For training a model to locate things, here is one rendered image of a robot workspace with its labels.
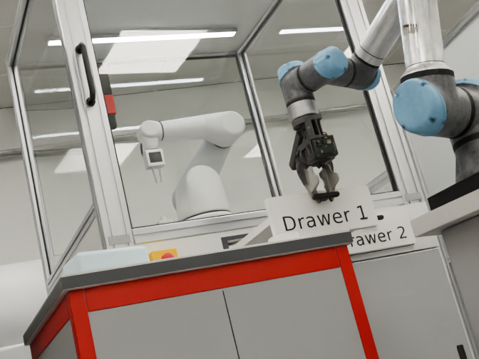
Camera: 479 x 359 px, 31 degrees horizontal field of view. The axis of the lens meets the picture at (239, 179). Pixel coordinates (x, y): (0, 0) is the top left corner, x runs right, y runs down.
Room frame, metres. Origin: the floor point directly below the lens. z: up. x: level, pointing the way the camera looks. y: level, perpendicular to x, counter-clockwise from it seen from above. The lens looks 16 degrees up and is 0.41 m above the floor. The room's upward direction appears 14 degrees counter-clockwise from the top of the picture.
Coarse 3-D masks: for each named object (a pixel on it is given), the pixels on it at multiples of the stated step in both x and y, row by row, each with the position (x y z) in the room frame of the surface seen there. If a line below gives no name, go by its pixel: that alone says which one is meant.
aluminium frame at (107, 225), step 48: (336, 0) 2.59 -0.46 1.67; (96, 96) 2.22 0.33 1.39; (384, 96) 2.60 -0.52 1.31; (96, 144) 2.21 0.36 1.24; (384, 144) 2.59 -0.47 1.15; (96, 192) 2.19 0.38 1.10; (384, 192) 2.58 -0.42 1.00; (96, 240) 2.27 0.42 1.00; (144, 240) 2.23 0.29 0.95; (48, 288) 3.01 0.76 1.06
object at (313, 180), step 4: (308, 168) 2.04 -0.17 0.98; (312, 168) 2.03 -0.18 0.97; (308, 172) 2.05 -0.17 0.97; (312, 172) 2.03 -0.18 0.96; (308, 176) 2.05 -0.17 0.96; (312, 176) 2.03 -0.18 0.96; (316, 176) 2.01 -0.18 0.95; (308, 180) 2.04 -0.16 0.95; (312, 180) 2.03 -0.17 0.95; (316, 180) 2.01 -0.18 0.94; (308, 184) 2.04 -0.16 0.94; (312, 184) 2.04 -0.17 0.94; (316, 184) 2.02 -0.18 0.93; (308, 188) 2.04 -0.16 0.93; (312, 188) 2.04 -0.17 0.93; (312, 192) 2.05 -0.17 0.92; (316, 192) 2.05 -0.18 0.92; (316, 200) 2.05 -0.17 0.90
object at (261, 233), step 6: (264, 222) 2.10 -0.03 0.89; (258, 228) 2.14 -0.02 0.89; (264, 228) 2.11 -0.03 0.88; (270, 228) 2.07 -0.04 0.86; (252, 234) 2.18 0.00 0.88; (258, 234) 2.15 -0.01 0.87; (264, 234) 2.11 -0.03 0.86; (270, 234) 2.08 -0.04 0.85; (246, 240) 2.23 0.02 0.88; (252, 240) 2.18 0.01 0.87; (258, 240) 2.15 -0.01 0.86; (264, 240) 2.12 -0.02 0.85; (234, 246) 2.31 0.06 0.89
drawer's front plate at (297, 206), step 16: (320, 192) 2.08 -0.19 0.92; (352, 192) 2.12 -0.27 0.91; (368, 192) 2.14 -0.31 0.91; (272, 208) 2.02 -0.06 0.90; (288, 208) 2.04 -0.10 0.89; (304, 208) 2.06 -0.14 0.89; (320, 208) 2.08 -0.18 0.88; (336, 208) 2.10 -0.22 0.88; (352, 208) 2.11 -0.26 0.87; (368, 208) 2.13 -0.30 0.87; (272, 224) 2.02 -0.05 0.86; (288, 224) 2.04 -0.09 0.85; (304, 224) 2.05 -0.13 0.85; (320, 224) 2.07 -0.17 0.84; (336, 224) 2.09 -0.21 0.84; (352, 224) 2.11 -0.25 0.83; (368, 224) 2.13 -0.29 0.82
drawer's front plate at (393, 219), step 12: (384, 216) 2.53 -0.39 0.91; (396, 216) 2.54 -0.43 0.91; (372, 228) 2.51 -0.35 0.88; (384, 228) 2.52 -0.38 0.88; (396, 228) 2.54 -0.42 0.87; (408, 228) 2.56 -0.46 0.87; (372, 240) 2.50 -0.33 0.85; (396, 240) 2.53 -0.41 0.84; (408, 240) 2.55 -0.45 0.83; (360, 252) 2.48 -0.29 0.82
